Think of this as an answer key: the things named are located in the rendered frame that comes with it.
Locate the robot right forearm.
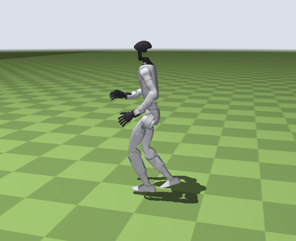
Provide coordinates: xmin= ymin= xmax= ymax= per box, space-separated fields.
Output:
xmin=126 ymin=88 xmax=142 ymax=100

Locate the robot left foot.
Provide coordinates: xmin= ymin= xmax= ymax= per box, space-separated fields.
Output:
xmin=132 ymin=184 xmax=156 ymax=192

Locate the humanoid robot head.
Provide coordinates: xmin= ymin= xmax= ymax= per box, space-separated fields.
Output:
xmin=134 ymin=41 xmax=153 ymax=65

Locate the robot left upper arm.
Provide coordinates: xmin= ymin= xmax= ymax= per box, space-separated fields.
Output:
xmin=140 ymin=67 xmax=159 ymax=100

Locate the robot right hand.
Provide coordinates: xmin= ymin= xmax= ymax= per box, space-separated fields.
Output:
xmin=109 ymin=90 xmax=132 ymax=100

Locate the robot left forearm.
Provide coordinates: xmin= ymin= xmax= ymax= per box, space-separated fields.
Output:
xmin=133 ymin=91 xmax=155 ymax=116

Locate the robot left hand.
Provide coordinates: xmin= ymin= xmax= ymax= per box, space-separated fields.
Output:
xmin=118 ymin=109 xmax=140 ymax=127

